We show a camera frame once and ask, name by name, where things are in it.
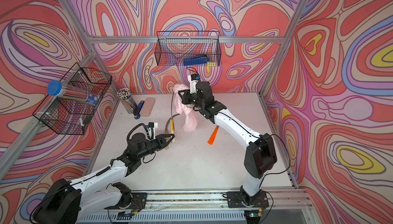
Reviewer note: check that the clear tube blue cap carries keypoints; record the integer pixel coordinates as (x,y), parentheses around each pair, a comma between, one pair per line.
(58,89)

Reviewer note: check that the aluminium rail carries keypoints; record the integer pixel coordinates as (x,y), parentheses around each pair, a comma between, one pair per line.
(212,206)

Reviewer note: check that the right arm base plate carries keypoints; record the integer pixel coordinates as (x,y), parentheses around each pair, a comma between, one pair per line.
(239,199)

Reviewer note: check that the pink rag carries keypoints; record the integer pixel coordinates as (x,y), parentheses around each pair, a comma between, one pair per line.
(191,120)

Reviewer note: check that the black wire basket left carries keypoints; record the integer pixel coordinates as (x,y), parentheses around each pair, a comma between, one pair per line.
(68,117)

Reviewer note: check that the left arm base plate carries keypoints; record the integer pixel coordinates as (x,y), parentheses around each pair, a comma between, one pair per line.
(133,201)

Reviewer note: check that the orange handled sickle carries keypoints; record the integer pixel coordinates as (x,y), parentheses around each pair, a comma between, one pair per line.
(213,136)

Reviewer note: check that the black wire basket back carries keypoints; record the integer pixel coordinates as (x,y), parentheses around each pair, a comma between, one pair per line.
(173,47)

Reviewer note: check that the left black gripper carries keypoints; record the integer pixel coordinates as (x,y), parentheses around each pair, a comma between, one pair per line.
(160,141)

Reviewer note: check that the yellow item in basket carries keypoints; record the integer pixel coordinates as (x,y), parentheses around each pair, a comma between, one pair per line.
(211,64)

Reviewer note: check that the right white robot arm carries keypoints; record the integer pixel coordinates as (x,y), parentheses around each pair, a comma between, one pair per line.
(260,154)

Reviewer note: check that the wooden handled sickle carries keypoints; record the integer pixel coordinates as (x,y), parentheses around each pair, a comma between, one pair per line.
(167,128)
(172,125)

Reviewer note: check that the cup of pencils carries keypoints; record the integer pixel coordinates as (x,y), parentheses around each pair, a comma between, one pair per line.
(128,101)

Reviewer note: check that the blue tool in basket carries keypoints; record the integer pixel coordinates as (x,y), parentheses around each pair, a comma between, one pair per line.
(196,60)

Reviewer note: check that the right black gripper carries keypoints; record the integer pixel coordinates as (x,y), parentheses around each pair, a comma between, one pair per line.
(185,99)

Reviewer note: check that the blue stapler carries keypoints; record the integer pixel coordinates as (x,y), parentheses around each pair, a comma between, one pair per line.
(138,109)

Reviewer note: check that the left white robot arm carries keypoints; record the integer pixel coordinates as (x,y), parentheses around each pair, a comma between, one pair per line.
(68,202)

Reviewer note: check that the pink case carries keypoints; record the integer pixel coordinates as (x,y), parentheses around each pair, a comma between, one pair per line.
(147,107)

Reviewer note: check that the black wire basket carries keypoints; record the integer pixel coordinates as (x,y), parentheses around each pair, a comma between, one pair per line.
(68,117)
(173,47)

